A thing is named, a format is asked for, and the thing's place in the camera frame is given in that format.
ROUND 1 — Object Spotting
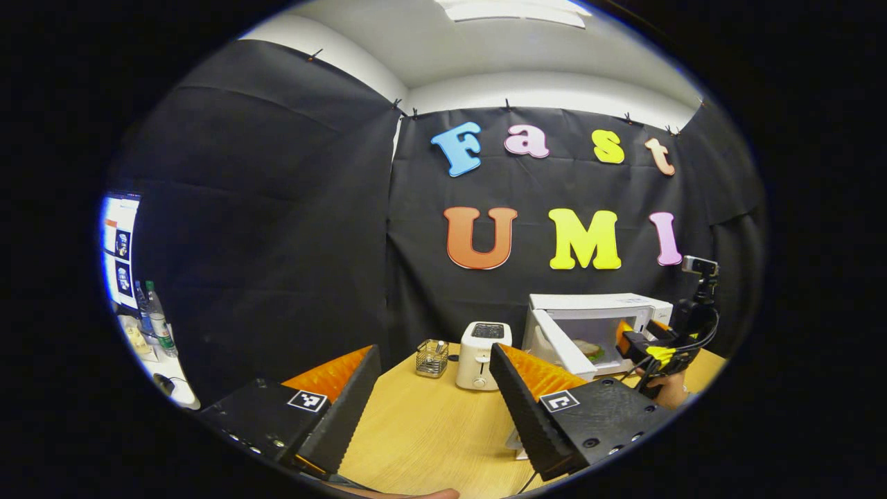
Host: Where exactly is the white microwave oven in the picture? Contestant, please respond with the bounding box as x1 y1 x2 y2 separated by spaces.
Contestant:
521 293 674 383

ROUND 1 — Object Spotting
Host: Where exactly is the white toaster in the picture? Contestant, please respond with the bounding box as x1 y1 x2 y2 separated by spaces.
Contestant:
455 321 513 392

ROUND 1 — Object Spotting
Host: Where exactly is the wire mesh basket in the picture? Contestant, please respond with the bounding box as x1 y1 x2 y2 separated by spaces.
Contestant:
415 339 450 379

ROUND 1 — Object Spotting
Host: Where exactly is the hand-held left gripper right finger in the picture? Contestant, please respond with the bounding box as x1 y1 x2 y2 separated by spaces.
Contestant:
489 342 676 482

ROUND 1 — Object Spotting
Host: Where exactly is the ceiling light panel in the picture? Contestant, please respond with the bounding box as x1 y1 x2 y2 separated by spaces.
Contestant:
435 0 593 30

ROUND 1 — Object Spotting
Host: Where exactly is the small white plastic dish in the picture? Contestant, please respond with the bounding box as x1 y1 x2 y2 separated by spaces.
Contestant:
504 428 533 461

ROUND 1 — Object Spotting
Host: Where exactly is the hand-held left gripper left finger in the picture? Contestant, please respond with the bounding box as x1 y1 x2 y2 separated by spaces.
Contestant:
197 344 382 479

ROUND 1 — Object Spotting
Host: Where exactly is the white side desk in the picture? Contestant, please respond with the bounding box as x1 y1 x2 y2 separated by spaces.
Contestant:
114 312 203 411

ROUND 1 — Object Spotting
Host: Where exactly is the clear plastic bottle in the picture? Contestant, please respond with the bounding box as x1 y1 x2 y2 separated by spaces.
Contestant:
144 279 179 359
133 280 155 340

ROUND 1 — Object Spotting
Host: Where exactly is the computer monitor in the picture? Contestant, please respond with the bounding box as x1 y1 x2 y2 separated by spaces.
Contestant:
101 192 143 310

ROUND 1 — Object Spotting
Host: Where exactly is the black backdrop cloth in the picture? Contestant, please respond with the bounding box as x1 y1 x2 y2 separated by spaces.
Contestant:
104 38 770 410

